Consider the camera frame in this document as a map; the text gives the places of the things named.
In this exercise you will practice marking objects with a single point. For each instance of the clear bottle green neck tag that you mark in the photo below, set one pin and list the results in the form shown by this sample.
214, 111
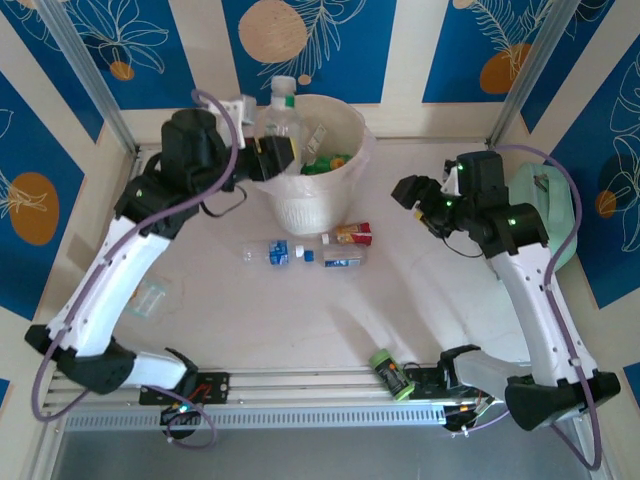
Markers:
280, 120

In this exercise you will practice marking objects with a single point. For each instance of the green bottle yellow cap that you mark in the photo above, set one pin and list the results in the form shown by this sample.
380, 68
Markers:
317, 166

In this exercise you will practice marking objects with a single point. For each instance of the red yellow labelled bottle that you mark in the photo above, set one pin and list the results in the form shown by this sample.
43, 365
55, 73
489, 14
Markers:
352, 234

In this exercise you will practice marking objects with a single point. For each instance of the clear bottle blue cap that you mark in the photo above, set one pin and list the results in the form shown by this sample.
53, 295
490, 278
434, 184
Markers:
342, 256

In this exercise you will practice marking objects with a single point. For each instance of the clear bottle dark blue label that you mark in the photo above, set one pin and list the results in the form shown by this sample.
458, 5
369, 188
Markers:
277, 251

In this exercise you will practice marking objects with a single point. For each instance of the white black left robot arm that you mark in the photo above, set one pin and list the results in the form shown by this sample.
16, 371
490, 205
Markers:
110, 290

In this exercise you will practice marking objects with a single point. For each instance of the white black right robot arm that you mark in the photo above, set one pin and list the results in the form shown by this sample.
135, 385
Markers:
540, 310

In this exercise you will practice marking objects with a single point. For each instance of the translucent plastic bin liner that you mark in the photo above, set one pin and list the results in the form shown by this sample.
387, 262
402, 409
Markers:
369, 150

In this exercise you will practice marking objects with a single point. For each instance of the white plastic bin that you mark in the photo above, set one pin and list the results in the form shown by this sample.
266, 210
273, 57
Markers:
310, 210

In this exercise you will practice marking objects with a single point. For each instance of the white paper packet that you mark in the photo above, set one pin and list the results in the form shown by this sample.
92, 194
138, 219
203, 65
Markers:
316, 138

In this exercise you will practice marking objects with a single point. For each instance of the mint green zip case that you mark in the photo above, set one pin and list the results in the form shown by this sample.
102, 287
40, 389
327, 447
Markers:
560, 200

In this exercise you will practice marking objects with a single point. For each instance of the clear plastic packet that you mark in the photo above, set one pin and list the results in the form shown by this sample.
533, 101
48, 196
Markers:
145, 297

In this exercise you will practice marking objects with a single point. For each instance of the lime green black canister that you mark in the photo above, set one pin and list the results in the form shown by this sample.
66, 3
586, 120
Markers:
391, 376

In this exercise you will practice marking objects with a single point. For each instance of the small controller board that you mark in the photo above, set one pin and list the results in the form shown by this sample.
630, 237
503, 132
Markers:
470, 412
180, 410

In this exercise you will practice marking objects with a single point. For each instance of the aluminium frame post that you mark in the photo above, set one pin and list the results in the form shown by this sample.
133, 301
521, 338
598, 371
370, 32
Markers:
85, 65
535, 65

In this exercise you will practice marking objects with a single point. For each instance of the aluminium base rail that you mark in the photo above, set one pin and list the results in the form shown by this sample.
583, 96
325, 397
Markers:
310, 385

